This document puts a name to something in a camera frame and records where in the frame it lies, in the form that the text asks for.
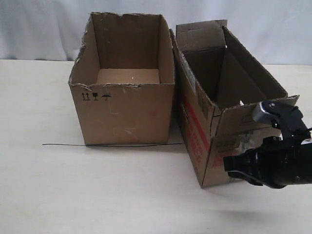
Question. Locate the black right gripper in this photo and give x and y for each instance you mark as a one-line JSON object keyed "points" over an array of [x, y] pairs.
{"points": [[279, 161]]}

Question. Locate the red-printed cardboard box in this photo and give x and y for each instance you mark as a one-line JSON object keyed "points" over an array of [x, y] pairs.
{"points": [[218, 85]]}

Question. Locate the plain brown cardboard box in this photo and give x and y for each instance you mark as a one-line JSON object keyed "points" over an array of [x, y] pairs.
{"points": [[123, 79]]}

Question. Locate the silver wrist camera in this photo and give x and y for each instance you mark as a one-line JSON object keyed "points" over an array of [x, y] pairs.
{"points": [[261, 115]]}

